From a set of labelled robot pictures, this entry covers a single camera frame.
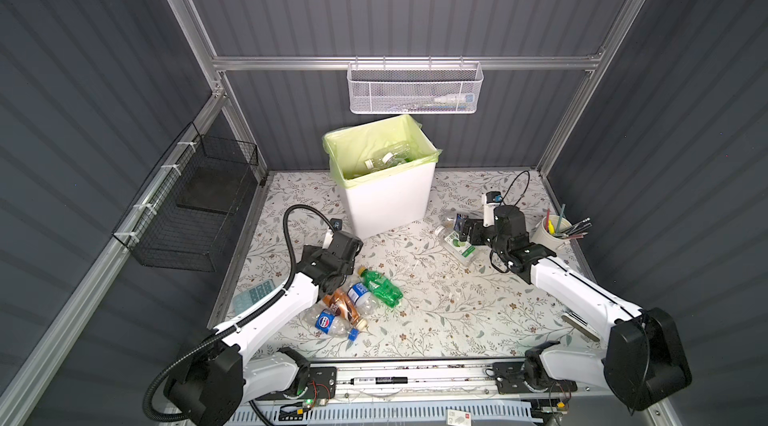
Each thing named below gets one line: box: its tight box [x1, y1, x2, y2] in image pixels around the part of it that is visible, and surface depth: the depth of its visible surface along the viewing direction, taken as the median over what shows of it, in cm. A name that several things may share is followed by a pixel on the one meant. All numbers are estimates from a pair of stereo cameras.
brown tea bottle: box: [322, 289, 368, 330], surface depth 84 cm
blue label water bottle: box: [347, 282, 379, 316], surface depth 85 cm
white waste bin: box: [322, 115, 442, 241], surface depth 94 cm
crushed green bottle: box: [358, 266, 404, 308], surface depth 88 cm
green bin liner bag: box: [322, 114, 442, 189], surface depth 94 cm
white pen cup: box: [531, 214, 572, 253], surface depth 93 cm
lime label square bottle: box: [444, 230, 477, 266], surface depth 96 cm
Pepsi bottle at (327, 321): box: [299, 308, 360, 341], surface depth 81 cm
